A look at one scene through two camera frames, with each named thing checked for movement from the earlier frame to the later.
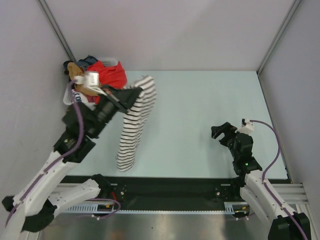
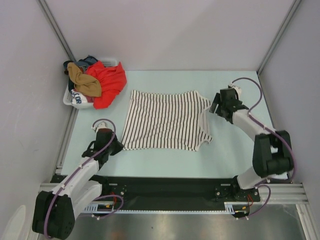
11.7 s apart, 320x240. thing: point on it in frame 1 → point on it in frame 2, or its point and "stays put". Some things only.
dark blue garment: [87, 62] stays put
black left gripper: [125, 98] → [118, 147]
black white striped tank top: [135, 122] → [166, 120]
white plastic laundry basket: [68, 97] stays put
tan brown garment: [74, 71] stays put
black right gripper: [226, 128] → [217, 100]
